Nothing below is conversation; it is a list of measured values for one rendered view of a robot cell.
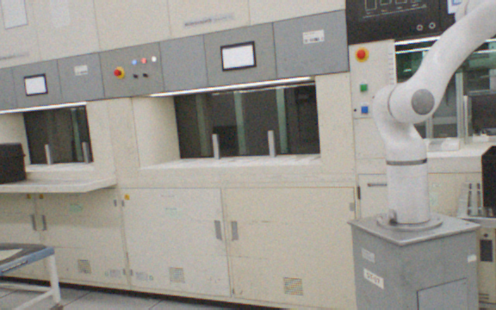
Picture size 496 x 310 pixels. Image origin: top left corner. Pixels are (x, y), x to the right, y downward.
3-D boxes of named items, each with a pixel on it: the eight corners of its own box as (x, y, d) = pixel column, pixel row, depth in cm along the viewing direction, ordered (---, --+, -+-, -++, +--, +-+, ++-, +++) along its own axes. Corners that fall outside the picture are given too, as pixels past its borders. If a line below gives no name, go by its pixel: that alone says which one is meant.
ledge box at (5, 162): (-39, 186, 296) (-45, 146, 293) (3, 178, 320) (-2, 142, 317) (-11, 186, 282) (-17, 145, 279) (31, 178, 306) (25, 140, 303)
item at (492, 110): (468, 137, 237) (467, 77, 233) (469, 133, 255) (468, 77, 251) (522, 134, 227) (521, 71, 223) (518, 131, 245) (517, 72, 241)
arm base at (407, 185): (403, 235, 124) (399, 170, 122) (365, 220, 142) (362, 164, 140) (457, 223, 131) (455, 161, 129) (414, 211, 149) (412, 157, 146)
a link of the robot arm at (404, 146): (398, 166, 127) (393, 83, 124) (369, 160, 145) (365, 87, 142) (436, 162, 130) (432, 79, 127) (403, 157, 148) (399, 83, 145)
